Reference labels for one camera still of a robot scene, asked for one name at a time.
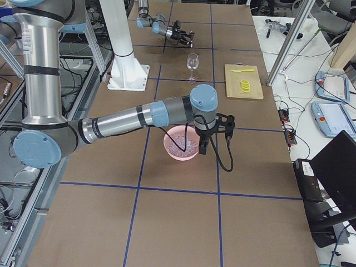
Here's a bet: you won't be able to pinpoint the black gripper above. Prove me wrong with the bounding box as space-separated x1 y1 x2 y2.
171 28 194 46
194 123 214 155

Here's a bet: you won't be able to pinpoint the steel cocktail jigger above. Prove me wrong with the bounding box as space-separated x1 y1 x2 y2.
189 37 194 48

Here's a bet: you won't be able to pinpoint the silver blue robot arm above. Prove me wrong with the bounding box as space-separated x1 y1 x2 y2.
136 1 195 47
12 1 218 169

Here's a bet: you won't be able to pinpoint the clear wine glass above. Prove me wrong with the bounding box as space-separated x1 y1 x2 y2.
186 53 199 84

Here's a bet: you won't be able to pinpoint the pink bowl of ice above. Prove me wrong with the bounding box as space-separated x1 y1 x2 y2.
163 125 199 161

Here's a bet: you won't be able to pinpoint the yellow plastic knife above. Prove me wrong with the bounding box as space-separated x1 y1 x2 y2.
230 68 255 73

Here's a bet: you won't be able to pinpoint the bamboo cutting board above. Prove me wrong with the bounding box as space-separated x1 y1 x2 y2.
224 64 264 100

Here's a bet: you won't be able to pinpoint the lemon slices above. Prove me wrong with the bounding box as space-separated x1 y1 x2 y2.
240 80 250 93

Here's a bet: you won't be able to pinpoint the black box with label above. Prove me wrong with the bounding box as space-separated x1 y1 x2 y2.
293 159 323 202

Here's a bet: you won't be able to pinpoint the near blue teach pendant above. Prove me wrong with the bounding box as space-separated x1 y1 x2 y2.
311 101 355 138

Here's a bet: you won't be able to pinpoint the blue teach pendant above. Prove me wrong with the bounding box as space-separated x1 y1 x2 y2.
315 71 350 103
311 101 355 138

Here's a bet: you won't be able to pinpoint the black laptop monitor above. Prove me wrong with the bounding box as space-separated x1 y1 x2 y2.
309 130 355 231

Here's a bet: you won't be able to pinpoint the far blue teach pendant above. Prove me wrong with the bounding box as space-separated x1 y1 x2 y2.
315 71 350 103

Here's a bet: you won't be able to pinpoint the black camera cable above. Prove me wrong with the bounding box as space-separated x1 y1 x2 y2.
165 113 234 172

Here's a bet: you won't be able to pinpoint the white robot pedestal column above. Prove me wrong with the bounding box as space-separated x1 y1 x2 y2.
100 0 150 92

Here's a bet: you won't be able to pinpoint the aluminium frame post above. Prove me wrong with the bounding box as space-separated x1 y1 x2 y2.
267 0 315 86

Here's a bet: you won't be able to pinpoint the green handled reach grabber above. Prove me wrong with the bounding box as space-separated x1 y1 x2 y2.
279 28 322 75

